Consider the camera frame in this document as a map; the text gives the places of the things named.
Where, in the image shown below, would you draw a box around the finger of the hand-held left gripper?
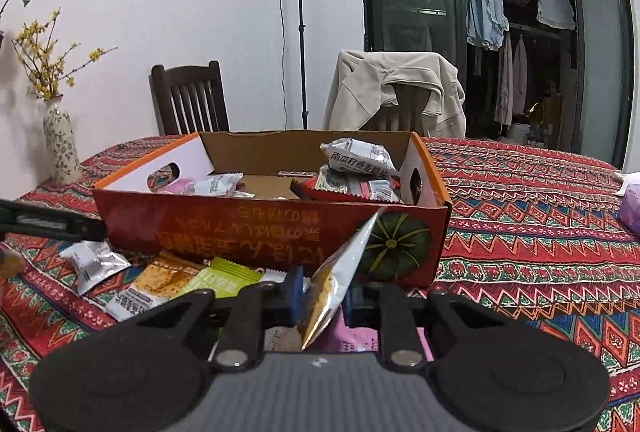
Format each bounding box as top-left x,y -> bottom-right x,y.
61,215 -> 109,243

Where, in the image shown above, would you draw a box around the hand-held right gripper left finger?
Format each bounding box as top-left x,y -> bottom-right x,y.
132,266 -> 306,372

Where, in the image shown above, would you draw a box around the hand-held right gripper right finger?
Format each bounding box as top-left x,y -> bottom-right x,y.
342,282 -> 512,371

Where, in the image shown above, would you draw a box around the orange and silver snack packet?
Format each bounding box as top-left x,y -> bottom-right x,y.
299,207 -> 389,353

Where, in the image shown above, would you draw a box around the orange cardboard box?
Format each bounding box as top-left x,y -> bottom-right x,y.
92,130 -> 454,289

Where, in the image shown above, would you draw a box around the white snack packet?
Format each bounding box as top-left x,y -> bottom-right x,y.
259,267 -> 292,286

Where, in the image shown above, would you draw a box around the pink snack packet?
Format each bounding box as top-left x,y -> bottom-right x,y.
327,311 -> 432,356
159,179 -> 197,195

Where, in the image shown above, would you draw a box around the green snack packet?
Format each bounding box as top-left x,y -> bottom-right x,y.
175,256 -> 265,301

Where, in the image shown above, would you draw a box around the floral ceramic vase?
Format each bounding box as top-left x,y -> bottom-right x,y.
43,94 -> 84,185

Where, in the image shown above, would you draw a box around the orange brown snack packet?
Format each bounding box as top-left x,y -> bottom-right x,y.
106,251 -> 204,323

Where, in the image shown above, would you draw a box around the red snack packet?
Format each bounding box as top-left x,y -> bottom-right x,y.
290,176 -> 402,203

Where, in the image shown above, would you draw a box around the yellow flower branches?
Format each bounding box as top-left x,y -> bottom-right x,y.
12,8 -> 119,102

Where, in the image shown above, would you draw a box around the dark wooden chair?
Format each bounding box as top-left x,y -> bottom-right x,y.
150,60 -> 230,137

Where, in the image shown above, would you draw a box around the wooden chair under jacket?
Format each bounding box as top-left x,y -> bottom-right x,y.
361,84 -> 427,133

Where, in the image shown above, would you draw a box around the beige jacket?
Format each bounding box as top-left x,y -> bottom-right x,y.
323,50 -> 466,139

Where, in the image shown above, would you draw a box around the studio light on stand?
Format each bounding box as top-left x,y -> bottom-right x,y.
271,0 -> 312,131

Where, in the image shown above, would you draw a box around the hanging mauve clothes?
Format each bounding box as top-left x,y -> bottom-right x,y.
494,32 -> 529,128

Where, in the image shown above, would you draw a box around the purple tissue pack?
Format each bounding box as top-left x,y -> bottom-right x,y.
617,184 -> 640,241

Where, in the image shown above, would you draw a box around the black framed sliding glass door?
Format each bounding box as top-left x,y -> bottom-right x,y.
357,0 -> 629,171

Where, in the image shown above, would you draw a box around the black light cable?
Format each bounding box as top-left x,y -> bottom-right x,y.
276,0 -> 288,131

